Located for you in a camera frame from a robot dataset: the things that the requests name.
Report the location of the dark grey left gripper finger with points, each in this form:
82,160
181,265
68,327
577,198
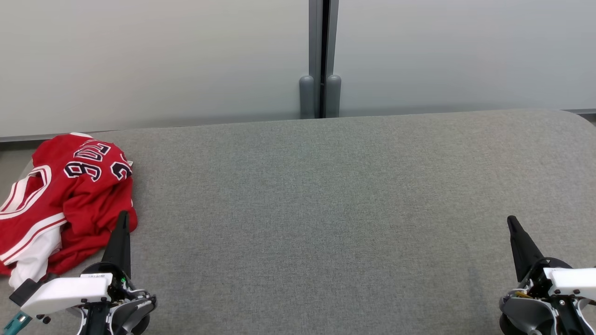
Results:
120,246

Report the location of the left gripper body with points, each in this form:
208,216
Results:
130,307

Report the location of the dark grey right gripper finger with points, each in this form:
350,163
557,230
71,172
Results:
524,251

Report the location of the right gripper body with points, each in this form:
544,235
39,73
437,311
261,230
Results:
526,311

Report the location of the red basketball jersey number 23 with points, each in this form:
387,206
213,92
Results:
93,195

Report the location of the red shorts with white trim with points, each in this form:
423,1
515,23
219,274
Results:
32,260

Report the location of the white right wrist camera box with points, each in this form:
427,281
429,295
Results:
572,281

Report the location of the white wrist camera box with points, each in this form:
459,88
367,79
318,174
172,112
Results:
65,291
572,281

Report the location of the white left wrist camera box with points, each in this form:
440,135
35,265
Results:
65,291

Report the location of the grey partition post double foot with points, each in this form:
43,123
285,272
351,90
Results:
316,46

